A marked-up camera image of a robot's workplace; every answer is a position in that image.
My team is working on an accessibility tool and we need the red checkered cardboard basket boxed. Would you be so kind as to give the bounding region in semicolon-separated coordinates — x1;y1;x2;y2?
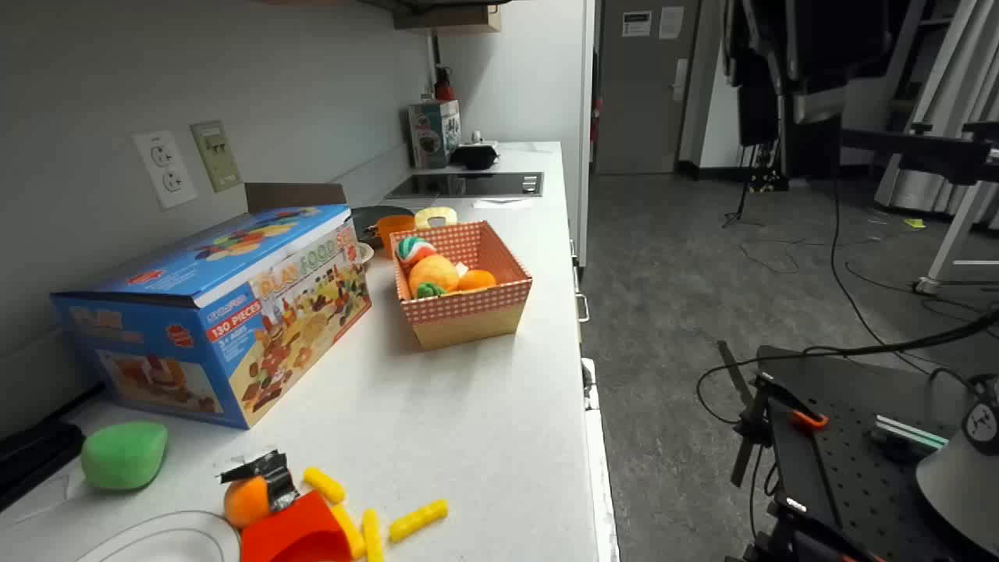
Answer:
391;222;534;350

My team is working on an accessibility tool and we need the orange plush toy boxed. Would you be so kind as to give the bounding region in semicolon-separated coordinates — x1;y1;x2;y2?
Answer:
409;253;467;295

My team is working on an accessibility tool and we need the striped plush toy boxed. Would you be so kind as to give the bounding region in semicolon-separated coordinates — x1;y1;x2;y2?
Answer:
398;234;436;268

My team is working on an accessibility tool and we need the orange cup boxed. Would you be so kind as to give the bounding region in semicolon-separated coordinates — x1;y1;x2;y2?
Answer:
374;216;416;249

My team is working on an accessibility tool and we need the black induction cooktop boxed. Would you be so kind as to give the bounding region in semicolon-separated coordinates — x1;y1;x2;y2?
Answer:
391;171;542;199

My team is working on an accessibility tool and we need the colourful carton box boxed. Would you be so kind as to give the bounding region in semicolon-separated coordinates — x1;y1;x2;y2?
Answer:
406;99;462;167

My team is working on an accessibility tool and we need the yellow toy fry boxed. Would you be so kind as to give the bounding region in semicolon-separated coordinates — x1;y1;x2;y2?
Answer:
388;499;451;543

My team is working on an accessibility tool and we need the blue toy food box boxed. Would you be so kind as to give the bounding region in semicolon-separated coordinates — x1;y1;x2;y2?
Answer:
52;203;371;427

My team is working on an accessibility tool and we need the red toy fries holder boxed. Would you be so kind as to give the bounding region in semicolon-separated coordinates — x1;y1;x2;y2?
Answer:
240;493;352;562

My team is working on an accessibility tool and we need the orange toy ball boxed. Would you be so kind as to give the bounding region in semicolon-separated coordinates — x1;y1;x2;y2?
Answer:
224;476;273;527

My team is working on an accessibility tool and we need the black perforated robot table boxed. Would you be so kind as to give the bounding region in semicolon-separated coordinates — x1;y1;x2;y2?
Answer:
759;347;999;562

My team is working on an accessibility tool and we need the white plate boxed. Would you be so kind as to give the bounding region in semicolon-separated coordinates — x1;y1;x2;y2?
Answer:
78;508;240;562

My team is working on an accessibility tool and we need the green sponge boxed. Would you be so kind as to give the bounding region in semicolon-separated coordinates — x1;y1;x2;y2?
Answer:
81;420;170;493

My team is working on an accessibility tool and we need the orange handled clamp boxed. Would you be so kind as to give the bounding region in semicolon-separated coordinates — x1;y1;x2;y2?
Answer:
759;372;831;434

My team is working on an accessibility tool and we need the beige light switch plate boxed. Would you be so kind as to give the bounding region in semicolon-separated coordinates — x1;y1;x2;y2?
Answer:
192;120;240;191

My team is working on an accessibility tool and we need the white wall outlet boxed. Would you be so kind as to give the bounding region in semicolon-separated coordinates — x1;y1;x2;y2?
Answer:
134;130;198;208

